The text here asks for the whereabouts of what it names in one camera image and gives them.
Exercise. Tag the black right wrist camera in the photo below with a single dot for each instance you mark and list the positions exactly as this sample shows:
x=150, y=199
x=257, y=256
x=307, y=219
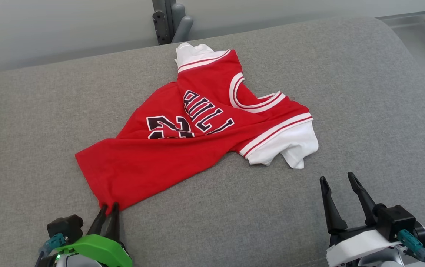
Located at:
x=397, y=218

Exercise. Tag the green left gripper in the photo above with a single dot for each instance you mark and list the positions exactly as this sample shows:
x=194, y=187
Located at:
x=105, y=250

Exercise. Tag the red Bulls jersey shirt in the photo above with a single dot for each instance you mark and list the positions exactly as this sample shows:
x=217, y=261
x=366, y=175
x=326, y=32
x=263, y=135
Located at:
x=179, y=155

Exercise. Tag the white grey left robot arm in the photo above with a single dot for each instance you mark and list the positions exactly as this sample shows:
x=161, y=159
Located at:
x=79, y=261

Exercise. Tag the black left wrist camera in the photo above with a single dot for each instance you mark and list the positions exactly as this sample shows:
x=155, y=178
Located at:
x=66, y=226

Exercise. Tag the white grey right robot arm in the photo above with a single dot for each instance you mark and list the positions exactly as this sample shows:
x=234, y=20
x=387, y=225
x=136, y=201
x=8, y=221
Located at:
x=382, y=259

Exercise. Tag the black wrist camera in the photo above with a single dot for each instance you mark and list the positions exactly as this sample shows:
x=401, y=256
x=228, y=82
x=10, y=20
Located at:
x=66, y=226
x=397, y=218

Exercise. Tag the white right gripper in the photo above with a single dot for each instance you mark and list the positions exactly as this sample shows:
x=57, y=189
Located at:
x=357, y=246

